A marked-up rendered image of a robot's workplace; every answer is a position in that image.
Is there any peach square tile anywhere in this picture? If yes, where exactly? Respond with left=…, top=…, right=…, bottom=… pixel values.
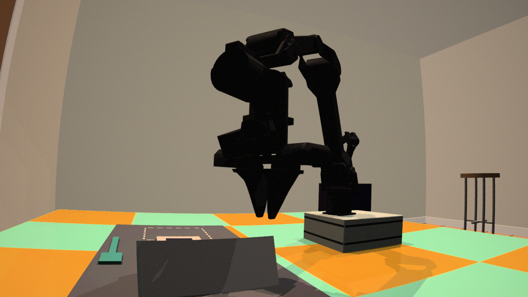
left=157, top=236, right=201, bottom=241

